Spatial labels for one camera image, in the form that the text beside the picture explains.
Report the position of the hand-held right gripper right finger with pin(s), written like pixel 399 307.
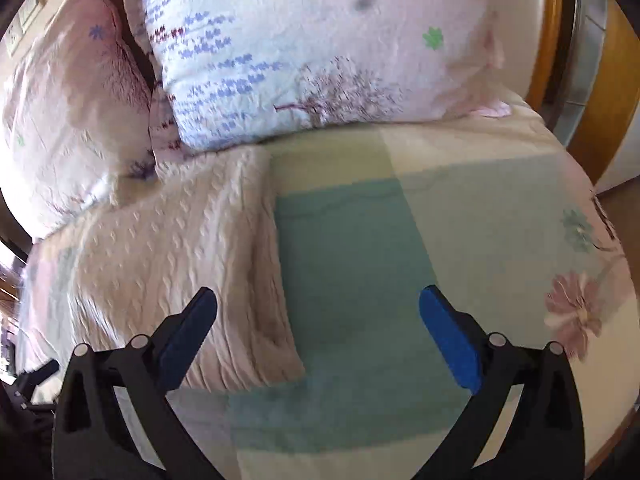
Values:
pixel 450 334

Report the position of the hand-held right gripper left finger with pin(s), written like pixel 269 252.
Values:
pixel 186 334

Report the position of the white floral pillow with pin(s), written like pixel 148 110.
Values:
pixel 310 45

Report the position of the pastel checked floral bed sheet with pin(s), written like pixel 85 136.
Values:
pixel 400 280

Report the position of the white wall switch plate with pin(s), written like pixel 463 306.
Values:
pixel 25 20

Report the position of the wooden bed headboard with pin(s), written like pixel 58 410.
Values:
pixel 546 30

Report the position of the pink floral pillow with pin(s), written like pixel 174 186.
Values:
pixel 65 125

